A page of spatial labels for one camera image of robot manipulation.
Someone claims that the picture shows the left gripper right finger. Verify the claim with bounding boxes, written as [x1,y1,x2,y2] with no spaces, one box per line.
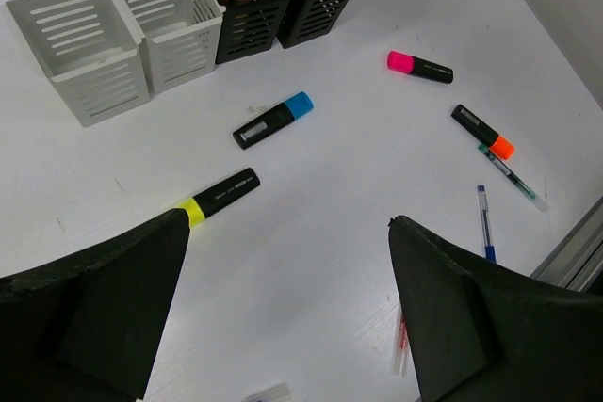
[388,216,602,401]

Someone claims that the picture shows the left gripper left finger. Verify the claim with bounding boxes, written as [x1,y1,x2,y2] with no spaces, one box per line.
[1,209,190,401]

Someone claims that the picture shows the red pen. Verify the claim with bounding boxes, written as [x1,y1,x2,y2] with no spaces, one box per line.
[393,306,410,377]

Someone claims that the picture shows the blue pen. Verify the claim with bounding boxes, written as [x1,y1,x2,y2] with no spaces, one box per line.
[477,185,497,264]

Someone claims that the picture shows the green pen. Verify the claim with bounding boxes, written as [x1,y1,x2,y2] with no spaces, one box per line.
[478,144,549,213]

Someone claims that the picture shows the yellow highlighter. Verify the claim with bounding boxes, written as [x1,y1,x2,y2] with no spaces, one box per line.
[178,168,260,228]

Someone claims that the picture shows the orange highlighter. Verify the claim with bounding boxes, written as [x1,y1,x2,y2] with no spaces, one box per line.
[451,104,514,160]

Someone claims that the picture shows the dark purple pen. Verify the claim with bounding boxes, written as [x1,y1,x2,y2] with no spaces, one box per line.
[244,383,293,402]

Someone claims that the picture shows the pink highlighter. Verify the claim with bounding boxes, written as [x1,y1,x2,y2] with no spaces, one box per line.
[386,51,454,85]

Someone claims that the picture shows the blue highlighter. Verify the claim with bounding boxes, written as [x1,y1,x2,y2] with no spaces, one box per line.
[233,91,314,150]

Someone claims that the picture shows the left white slotted container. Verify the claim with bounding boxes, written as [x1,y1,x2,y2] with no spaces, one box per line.
[1,0,151,127]

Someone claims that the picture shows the white slotted container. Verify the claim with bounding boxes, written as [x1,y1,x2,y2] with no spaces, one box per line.
[1,0,151,127]
[123,0,225,94]

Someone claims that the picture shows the left black slotted container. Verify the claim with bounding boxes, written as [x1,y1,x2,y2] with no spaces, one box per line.
[216,0,290,64]

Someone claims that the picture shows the aluminium frame rail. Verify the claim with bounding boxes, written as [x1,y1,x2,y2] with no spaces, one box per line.
[531,199,603,296]

